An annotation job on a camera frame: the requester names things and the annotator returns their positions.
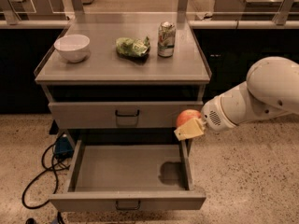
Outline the grey open lower drawer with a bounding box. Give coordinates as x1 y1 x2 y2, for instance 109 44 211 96
50 140 206 212

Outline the red apple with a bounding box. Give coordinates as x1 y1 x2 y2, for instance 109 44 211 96
176 109 201 127

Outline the black drawer handle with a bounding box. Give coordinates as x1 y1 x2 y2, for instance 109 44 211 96
115 201 141 211
115 109 140 118

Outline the black upper drawer handle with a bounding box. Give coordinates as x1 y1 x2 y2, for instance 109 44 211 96
115 109 140 118

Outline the grey background counter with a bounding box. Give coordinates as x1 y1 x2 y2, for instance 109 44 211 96
212 0 283 21

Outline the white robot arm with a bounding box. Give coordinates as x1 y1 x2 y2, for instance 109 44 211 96
175 57 299 141

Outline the grey drawer cabinet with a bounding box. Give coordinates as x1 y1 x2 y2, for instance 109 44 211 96
33 12 213 213

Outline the black lower drawer handle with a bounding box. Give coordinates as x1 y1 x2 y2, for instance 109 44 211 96
115 201 141 211

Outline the silver green soda can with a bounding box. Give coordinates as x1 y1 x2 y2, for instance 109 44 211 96
158 21 176 58

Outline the white horizontal rail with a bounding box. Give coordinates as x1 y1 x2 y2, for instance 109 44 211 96
0 20 299 30

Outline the black floor cable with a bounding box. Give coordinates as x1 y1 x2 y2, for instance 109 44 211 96
21 143 71 210

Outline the blue power box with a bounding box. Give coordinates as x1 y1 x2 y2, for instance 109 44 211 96
53 134 74 160

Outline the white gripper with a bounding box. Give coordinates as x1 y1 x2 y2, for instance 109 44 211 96
174 96 235 141

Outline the white ceramic bowl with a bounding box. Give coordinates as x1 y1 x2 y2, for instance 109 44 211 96
54 35 90 63

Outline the green chip bag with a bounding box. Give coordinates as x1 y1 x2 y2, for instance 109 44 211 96
116 36 150 58

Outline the grey upper closed drawer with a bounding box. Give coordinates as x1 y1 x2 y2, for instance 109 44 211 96
49 101 203 129

